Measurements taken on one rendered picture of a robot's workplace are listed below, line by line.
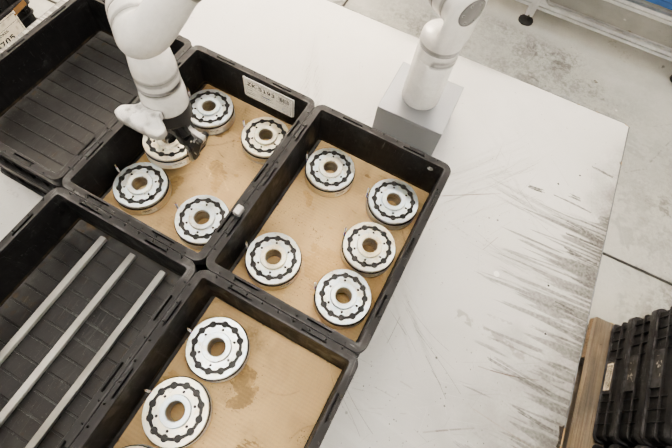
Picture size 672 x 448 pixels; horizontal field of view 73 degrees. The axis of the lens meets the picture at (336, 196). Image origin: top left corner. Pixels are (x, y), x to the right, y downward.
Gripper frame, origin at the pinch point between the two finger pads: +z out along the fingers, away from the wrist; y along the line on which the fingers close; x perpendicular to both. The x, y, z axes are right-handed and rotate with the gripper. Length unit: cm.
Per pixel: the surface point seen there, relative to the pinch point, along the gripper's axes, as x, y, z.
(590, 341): -39, -120, 74
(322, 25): -64, 2, 18
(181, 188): 5.7, -2.5, 5.5
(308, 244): 3.3, -30.7, 5.4
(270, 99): -19.3, -8.1, -0.2
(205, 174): 0.6, -4.7, 5.4
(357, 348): 18, -47, -5
